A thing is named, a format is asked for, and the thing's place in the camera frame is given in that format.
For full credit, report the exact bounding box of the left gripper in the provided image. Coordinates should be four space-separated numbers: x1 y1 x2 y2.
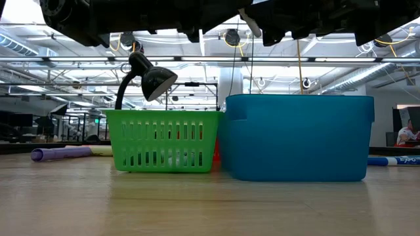
149 0 253 43

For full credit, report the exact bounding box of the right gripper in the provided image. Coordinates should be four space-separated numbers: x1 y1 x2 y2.
244 0 358 47

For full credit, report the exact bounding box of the blue thin marker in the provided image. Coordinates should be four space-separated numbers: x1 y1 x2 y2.
367 155 420 167

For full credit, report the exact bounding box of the purple highlighter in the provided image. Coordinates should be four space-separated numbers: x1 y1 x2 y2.
31 146 93 163

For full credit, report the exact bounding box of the black gooseneck desk lamp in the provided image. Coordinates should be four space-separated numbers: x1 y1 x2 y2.
114 50 179 111

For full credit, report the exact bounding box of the green slotted plastic basket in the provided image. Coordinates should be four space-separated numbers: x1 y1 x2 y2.
105 109 224 174

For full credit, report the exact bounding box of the teal plastic bin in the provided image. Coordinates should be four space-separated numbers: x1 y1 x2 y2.
218 94 375 183

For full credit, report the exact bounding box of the red slotted plastic basket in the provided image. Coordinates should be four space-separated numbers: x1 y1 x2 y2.
212 139 221 163

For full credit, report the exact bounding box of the person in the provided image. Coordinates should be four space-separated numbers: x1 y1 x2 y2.
396 119 420 148

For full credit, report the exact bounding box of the black hanging cable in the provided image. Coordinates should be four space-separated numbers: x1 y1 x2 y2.
249 32 255 95

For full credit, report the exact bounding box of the yellow hanging cable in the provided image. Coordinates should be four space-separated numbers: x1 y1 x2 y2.
296 39 305 95

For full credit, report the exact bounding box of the black background rig frame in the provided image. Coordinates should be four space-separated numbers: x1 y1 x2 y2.
165 81 219 111

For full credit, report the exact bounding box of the silver ventilation duct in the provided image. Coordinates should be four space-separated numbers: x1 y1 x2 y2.
323 62 420 96

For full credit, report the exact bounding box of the black aluminium table frame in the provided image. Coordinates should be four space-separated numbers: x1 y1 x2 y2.
0 140 420 157

